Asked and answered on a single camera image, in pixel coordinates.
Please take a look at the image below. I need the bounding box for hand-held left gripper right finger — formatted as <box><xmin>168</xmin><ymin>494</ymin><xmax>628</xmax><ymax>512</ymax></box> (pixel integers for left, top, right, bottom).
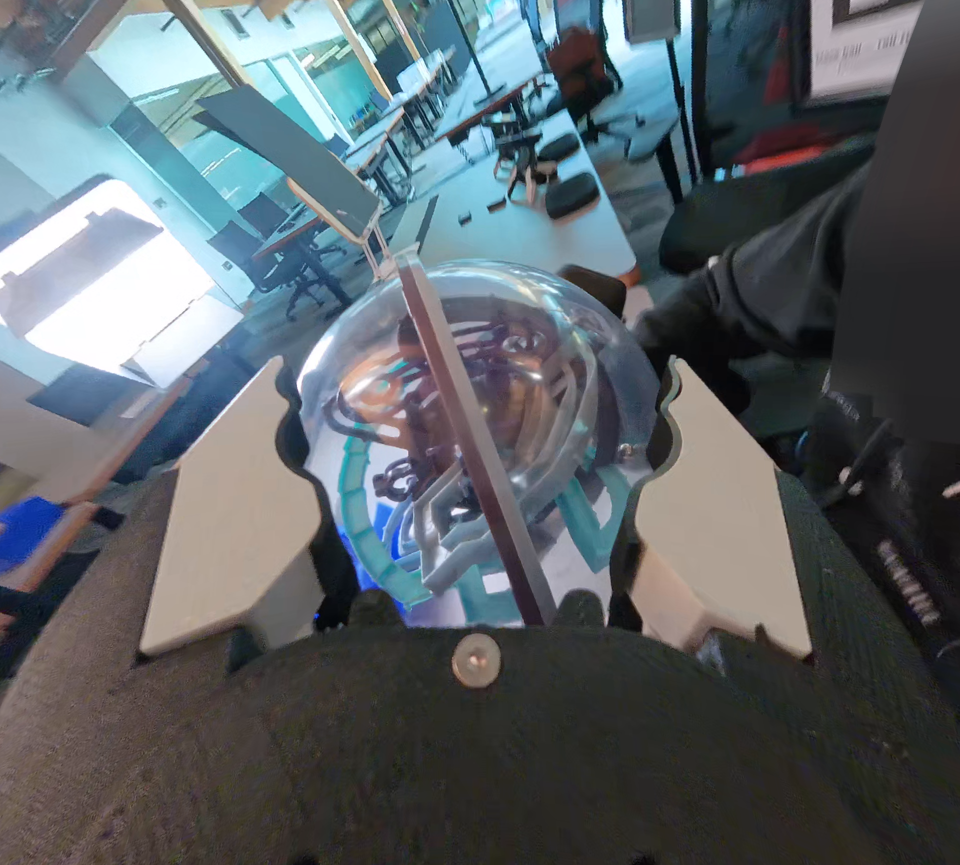
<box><xmin>623</xmin><ymin>355</ymin><xmax>816</xmax><ymax>659</ymax></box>

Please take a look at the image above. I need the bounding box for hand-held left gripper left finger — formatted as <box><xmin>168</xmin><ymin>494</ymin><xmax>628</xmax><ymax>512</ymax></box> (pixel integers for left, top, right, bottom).
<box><xmin>138</xmin><ymin>355</ymin><xmax>361</xmax><ymax>659</ymax></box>

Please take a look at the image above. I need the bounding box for clear maze ball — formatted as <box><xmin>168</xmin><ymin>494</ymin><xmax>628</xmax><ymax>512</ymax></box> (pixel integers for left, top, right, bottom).
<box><xmin>296</xmin><ymin>258</ymin><xmax>664</xmax><ymax>626</ymax></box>

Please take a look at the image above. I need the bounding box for bright white light panel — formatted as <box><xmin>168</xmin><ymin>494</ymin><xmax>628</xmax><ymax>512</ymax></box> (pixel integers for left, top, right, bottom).
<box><xmin>0</xmin><ymin>175</ymin><xmax>244</xmax><ymax>389</ymax></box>

